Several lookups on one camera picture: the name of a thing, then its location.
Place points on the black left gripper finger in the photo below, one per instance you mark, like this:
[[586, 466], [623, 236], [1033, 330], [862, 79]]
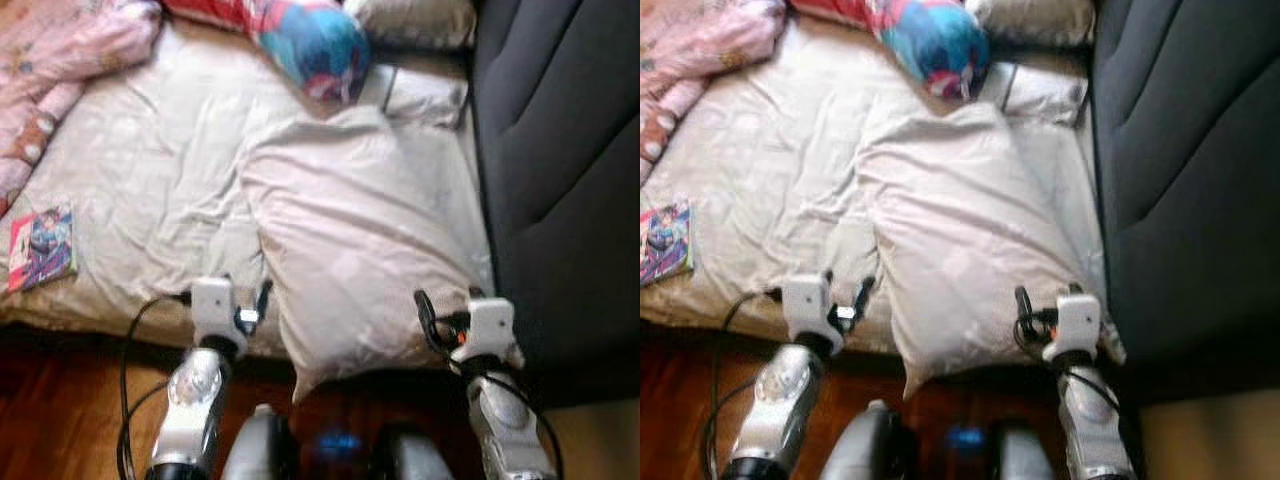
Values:
[[263, 297], [864, 292]]

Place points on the large beige pillow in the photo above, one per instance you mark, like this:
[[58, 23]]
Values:
[[360, 240], [970, 240]]

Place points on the colourful comic book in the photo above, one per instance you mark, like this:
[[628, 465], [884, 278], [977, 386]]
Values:
[[42, 250], [665, 245]]

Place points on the pink cartoon print quilt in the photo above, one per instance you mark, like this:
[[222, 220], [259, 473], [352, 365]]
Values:
[[70, 50], [700, 50]]

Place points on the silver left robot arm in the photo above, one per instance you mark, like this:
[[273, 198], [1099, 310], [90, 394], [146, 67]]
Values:
[[775, 410], [190, 410]]

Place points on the silver left robot leg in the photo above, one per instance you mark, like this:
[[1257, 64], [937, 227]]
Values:
[[868, 440], [258, 445]]

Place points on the silver robot leg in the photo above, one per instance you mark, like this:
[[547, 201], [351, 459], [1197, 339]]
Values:
[[868, 440], [410, 455], [1020, 450], [258, 445]]

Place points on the silver right robot leg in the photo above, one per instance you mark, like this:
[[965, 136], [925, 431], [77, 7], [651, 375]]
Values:
[[1020, 450], [410, 455]]

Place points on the beige floral duvet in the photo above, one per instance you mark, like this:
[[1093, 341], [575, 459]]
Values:
[[150, 180], [770, 180]]

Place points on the dark grey upholstered chair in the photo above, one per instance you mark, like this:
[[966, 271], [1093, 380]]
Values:
[[560, 150], [1190, 150]]

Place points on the small white pillow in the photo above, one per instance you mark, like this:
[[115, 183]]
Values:
[[1045, 92], [425, 95]]

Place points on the red white blue striped pillow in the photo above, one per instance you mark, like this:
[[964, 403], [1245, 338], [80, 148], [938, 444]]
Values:
[[310, 50], [930, 45]]

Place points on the light grey pillow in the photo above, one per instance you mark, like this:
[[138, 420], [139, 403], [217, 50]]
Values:
[[410, 22], [1035, 20]]

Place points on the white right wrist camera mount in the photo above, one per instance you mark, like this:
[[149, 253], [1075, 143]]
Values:
[[1078, 320], [490, 325]]

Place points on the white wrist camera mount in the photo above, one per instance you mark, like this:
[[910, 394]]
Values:
[[805, 300], [490, 325], [213, 305], [1078, 320]]

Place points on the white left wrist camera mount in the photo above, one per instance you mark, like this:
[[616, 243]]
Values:
[[213, 305], [805, 300]]

